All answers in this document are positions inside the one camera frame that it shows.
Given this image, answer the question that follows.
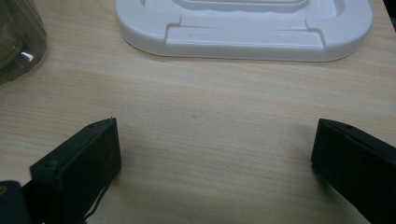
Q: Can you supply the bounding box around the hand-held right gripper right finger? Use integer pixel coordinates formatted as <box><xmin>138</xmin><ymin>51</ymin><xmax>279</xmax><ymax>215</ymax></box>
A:
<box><xmin>310</xmin><ymin>118</ymin><xmax>396</xmax><ymax>224</ymax></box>

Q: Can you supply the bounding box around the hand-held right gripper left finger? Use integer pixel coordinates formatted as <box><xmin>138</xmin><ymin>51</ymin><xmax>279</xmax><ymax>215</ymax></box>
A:
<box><xmin>29</xmin><ymin>117</ymin><xmax>122</xmax><ymax>224</ymax></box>

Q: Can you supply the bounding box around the grey translucent storage box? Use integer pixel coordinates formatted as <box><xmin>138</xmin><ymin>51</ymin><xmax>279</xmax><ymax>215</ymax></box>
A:
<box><xmin>0</xmin><ymin>0</ymin><xmax>49</xmax><ymax>86</ymax></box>

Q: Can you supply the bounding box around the white plastic tray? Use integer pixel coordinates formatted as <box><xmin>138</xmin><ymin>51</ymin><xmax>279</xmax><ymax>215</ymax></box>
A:
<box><xmin>114</xmin><ymin>0</ymin><xmax>375</xmax><ymax>63</ymax></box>

